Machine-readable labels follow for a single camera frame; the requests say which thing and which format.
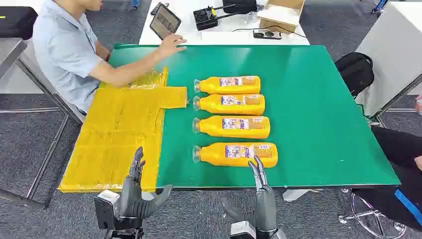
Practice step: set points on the person's hand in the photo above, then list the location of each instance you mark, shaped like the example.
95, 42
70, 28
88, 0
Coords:
171, 44

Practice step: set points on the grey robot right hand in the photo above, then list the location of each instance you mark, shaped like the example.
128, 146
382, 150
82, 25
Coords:
265, 207

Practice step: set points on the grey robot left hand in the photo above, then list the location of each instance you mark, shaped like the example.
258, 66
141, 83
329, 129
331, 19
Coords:
132, 198

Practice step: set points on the orange drink bottle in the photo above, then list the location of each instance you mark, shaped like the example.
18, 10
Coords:
237, 158
234, 127
230, 105
230, 85

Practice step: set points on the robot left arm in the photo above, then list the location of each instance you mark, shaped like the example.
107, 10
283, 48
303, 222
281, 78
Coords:
127, 231

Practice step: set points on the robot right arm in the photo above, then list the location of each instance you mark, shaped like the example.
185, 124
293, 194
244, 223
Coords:
272, 235

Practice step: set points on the dark tablet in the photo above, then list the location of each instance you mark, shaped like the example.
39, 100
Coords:
165, 21

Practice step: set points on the white table foot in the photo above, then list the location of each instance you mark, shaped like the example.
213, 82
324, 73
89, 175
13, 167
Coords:
295, 194

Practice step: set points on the black remote controller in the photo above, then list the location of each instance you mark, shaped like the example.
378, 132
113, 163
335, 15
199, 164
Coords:
206, 19

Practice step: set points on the white desk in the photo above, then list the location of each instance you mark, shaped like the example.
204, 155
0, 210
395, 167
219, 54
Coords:
224, 37

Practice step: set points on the yellow plastic sheet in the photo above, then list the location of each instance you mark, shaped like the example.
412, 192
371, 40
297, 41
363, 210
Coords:
118, 132

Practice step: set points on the black bag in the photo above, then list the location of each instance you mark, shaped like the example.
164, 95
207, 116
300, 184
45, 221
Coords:
239, 6

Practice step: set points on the black power strip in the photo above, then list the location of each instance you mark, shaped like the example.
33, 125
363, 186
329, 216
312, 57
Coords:
267, 34

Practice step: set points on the green table mat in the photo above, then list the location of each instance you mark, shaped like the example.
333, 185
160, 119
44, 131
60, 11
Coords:
313, 115

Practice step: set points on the chrome stool base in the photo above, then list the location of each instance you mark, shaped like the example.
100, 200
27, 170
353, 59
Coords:
371, 214

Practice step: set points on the seated person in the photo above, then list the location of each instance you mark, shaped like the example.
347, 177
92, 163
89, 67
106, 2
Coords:
62, 49

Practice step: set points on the cardboard box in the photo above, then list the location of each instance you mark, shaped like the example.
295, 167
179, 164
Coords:
280, 16

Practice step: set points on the person in black trousers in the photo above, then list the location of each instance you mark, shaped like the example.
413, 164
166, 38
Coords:
395, 148

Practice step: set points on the black padded seat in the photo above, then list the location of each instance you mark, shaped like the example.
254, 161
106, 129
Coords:
16, 21

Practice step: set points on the black backpack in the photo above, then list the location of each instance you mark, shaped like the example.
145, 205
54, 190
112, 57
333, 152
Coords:
356, 74

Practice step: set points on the white side table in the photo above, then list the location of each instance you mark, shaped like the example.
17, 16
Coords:
392, 49

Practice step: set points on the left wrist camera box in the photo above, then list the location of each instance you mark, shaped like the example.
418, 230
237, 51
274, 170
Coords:
106, 207

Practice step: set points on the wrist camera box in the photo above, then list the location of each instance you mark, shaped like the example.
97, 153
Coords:
242, 231
106, 207

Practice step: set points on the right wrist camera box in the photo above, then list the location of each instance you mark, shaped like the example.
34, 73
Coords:
242, 231

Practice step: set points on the steel bench with frame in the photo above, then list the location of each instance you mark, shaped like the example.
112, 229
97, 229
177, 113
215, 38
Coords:
10, 52

